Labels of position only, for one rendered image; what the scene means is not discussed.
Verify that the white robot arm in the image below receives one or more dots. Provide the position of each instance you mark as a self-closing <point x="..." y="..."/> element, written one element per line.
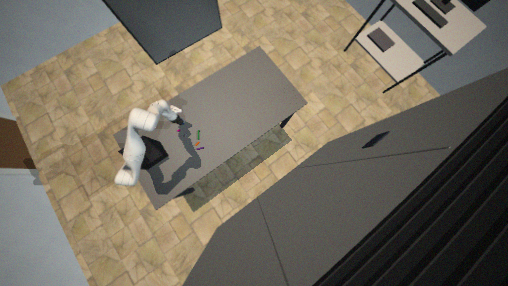
<point x="134" y="150"/>

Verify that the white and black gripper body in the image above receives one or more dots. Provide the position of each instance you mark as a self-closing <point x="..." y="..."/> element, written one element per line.
<point x="176" y="118"/>

